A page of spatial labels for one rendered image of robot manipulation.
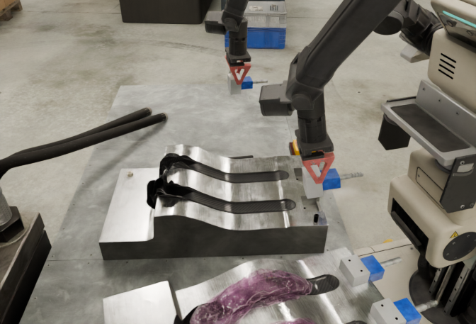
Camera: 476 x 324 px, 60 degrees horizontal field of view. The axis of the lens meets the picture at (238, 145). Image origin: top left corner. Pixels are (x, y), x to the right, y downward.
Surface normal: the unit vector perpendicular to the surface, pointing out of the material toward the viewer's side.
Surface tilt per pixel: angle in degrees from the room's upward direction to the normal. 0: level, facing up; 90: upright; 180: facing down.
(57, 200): 0
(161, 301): 0
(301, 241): 90
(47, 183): 0
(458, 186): 90
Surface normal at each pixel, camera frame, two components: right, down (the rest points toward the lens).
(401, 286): 0.00, -0.82
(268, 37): -0.04, 0.58
